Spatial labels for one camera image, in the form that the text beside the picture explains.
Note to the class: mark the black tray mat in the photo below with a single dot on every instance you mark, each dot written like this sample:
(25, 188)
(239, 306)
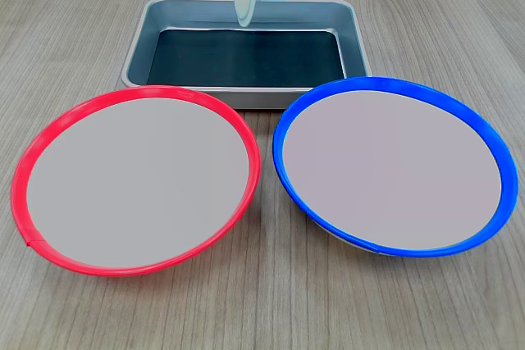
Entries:
(246, 59)

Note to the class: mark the steel rectangular tray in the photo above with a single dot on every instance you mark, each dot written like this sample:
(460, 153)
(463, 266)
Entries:
(266, 98)

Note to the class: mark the red-rimmed white round plate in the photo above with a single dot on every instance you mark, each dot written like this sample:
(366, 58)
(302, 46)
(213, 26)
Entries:
(135, 182)

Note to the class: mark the blue-rimmed white round plate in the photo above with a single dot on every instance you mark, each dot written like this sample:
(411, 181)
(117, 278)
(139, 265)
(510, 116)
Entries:
(393, 169)

